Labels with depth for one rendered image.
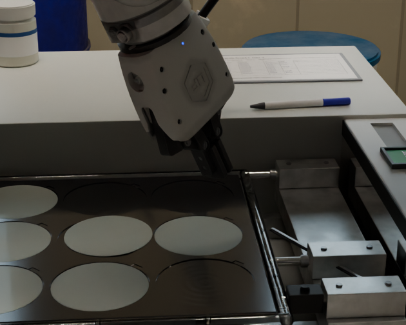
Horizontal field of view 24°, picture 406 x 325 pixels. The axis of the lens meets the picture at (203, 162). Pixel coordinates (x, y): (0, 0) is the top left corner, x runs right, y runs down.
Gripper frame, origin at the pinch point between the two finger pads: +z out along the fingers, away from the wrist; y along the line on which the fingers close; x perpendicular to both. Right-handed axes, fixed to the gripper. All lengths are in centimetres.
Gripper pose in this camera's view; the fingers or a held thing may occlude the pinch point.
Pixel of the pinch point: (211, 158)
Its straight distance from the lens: 97.0
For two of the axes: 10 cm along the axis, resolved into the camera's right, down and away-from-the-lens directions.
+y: 5.6, -6.0, 5.7
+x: -7.4, -0.6, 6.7
